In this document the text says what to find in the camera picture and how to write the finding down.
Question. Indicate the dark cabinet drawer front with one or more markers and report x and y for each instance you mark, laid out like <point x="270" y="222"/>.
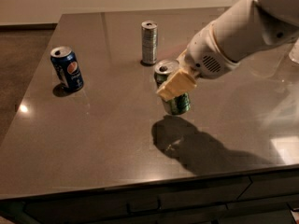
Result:
<point x="92" y="208"/>

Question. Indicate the black drawer handle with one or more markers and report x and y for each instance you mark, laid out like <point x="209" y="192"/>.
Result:
<point x="143" y="206"/>

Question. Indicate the blue Pepsi can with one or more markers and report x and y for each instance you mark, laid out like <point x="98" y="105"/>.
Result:
<point x="65" y="63"/>

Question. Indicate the tall silver can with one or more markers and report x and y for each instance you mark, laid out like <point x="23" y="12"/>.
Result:
<point x="149" y="34"/>

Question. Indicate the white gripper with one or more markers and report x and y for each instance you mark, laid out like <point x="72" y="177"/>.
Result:
<point x="204" y="54"/>

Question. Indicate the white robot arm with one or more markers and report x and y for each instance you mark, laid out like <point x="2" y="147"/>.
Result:
<point x="245" y="28"/>

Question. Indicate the green soda can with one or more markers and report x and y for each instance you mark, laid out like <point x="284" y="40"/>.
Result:
<point x="178" y="105"/>

